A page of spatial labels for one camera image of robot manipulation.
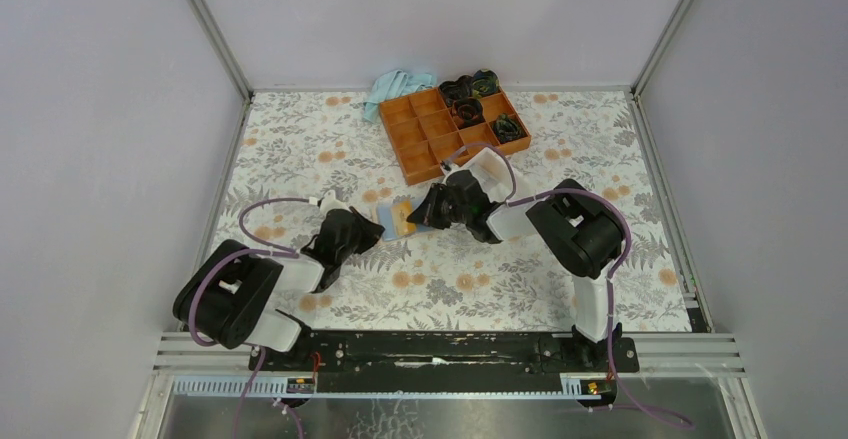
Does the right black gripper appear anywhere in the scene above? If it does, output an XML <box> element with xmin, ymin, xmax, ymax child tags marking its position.
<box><xmin>408</xmin><ymin>184</ymin><xmax>471</xmax><ymax>231</ymax></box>

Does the beige card holder wallet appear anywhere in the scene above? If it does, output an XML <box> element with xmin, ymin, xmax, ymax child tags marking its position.
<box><xmin>373</xmin><ymin>198</ymin><xmax>434</xmax><ymax>242</ymax></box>

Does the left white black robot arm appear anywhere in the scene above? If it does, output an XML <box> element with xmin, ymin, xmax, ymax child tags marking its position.
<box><xmin>172</xmin><ymin>207</ymin><xmax>385</xmax><ymax>370</ymax></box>

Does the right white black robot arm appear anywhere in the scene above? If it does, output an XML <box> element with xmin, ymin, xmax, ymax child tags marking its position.
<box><xmin>405</xmin><ymin>171</ymin><xmax>632</xmax><ymax>371</ymax></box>

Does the white card box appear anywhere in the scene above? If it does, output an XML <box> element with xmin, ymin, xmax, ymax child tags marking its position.
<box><xmin>463</xmin><ymin>148</ymin><xmax>533</xmax><ymax>202</ymax></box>

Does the orange compartment tray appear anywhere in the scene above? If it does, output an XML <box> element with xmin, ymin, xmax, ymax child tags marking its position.
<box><xmin>379</xmin><ymin>89</ymin><xmax>532</xmax><ymax>185</ymax></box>

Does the dark rolled band middle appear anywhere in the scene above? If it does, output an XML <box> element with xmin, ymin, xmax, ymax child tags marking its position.
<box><xmin>451</xmin><ymin>97</ymin><xmax>485</xmax><ymax>129</ymax></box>

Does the dark rolled band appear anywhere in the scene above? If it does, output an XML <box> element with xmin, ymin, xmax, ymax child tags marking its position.
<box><xmin>491</xmin><ymin>113</ymin><xmax>527</xmax><ymax>144</ymax></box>
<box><xmin>438</xmin><ymin>75</ymin><xmax>473</xmax><ymax>108</ymax></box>
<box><xmin>451</xmin><ymin>97</ymin><xmax>485</xmax><ymax>129</ymax></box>

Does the dark rolled band right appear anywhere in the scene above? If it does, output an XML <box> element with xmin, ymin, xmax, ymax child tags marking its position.
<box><xmin>491</xmin><ymin>113</ymin><xmax>527</xmax><ymax>144</ymax></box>

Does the dark rolled band top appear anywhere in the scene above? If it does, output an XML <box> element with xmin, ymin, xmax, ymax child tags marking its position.
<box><xmin>438</xmin><ymin>75</ymin><xmax>473</xmax><ymax>108</ymax></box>

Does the light blue cloth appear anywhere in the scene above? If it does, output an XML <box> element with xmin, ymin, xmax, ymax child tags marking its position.
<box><xmin>363</xmin><ymin>69</ymin><xmax>437</xmax><ymax>123</ymax></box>

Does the dark rolled band corner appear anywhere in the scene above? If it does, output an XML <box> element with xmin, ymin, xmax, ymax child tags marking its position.
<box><xmin>470</xmin><ymin>69</ymin><xmax>501</xmax><ymax>98</ymax></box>

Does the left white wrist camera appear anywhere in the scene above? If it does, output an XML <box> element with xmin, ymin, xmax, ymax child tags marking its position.
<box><xmin>316</xmin><ymin>190</ymin><xmax>349</xmax><ymax>215</ymax></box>

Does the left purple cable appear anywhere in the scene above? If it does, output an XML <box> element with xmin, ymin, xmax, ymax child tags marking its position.
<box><xmin>188</xmin><ymin>196</ymin><xmax>319</xmax><ymax>347</ymax></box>

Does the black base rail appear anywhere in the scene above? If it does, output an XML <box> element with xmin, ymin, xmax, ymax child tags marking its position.
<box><xmin>249</xmin><ymin>330</ymin><xmax>640</xmax><ymax>395</ymax></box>

